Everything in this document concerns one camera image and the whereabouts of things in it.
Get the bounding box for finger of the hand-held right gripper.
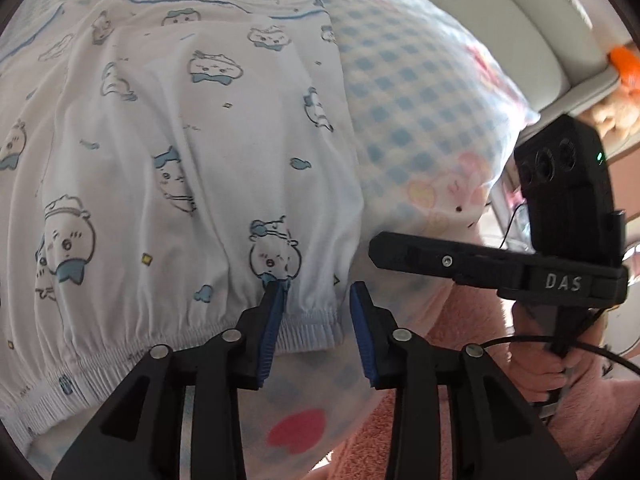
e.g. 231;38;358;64
368;231;502;289

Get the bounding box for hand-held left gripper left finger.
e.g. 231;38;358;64
52;280;291;480

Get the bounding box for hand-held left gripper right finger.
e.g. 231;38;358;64
349;281;578;480

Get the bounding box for white cartoon print pajama pants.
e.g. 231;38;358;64
0;0;366;456

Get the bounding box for person's right forearm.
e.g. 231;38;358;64
545;350;640;480

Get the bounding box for person's right hand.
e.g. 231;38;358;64
510;304;582;404

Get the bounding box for beige plush toy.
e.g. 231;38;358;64
590;87;640;138

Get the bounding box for orange plush toy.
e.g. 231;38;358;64
607;42;640;86

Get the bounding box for checkered cartoon print blanket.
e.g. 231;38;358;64
0;0;541;480

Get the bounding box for beige padded headboard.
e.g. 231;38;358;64
372;0;631;111

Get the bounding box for black cable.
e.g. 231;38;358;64
480;335;640;411

